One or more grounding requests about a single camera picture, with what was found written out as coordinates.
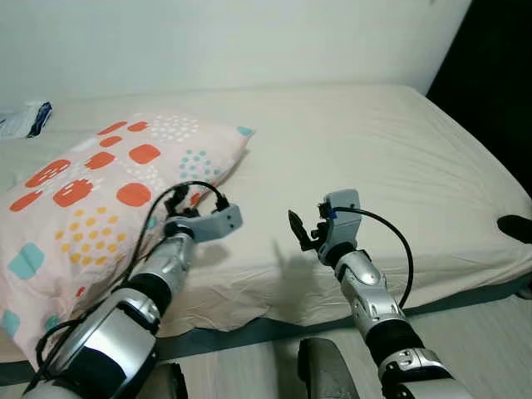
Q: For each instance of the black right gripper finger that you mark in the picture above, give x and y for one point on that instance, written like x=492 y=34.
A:
x=298 y=229

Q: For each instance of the pink pillow with orange spots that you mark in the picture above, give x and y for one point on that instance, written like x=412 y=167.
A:
x=50 y=233

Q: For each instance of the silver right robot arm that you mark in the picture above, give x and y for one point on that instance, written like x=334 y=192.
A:
x=370 y=291

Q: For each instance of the cream bed mattress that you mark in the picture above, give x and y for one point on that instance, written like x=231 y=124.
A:
x=374 y=150

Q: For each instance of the grey robot right leg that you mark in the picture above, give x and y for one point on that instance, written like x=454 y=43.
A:
x=328 y=370

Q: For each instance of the grey robot leg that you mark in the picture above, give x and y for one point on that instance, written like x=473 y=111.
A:
x=162 y=382
x=328 y=370

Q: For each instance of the white blue plastic packet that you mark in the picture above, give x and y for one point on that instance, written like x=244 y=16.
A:
x=21 y=120

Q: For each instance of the grey robot left leg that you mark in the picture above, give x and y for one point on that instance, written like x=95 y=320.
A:
x=162 y=382

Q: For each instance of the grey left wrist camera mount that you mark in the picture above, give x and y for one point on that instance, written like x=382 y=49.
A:
x=218 y=223

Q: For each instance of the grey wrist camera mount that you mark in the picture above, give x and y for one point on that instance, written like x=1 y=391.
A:
x=342 y=220
x=218 y=223

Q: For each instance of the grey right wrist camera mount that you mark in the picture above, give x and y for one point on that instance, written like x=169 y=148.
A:
x=342 y=220

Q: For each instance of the dark blue bed frame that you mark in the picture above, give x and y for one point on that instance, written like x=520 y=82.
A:
x=465 y=299

